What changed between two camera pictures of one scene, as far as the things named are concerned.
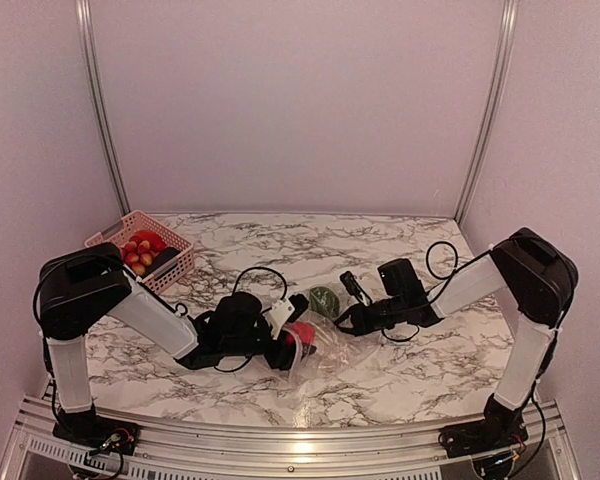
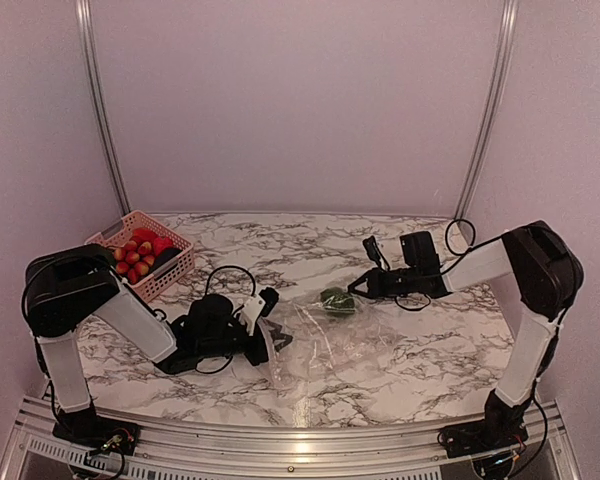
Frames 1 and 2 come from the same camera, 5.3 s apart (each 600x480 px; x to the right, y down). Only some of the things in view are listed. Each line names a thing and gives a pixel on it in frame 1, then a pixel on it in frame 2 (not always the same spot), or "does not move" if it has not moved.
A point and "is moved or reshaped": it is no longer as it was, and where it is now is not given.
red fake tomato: (301, 333) -> (161, 243)
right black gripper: (358, 317) -> (375, 290)
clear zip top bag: (337, 350) is moved or reshaped
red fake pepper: (156, 243) does not move
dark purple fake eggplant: (163, 255) does not move
